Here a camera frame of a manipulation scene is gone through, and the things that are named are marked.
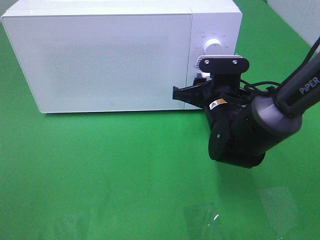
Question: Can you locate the white round knob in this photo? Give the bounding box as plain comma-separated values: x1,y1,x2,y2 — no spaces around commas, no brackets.
203,37,224,55
196,72,211,79

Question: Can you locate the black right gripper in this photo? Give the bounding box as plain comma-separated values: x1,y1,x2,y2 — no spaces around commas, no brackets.
172,76,247,110

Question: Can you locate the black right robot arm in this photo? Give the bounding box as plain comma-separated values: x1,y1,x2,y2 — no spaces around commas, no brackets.
172,54,320,168

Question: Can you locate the white microwave oven body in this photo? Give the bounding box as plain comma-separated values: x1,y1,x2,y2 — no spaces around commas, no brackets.
1,0,243,110

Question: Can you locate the white microwave door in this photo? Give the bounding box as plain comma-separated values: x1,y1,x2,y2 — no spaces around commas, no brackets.
2,14,191,113

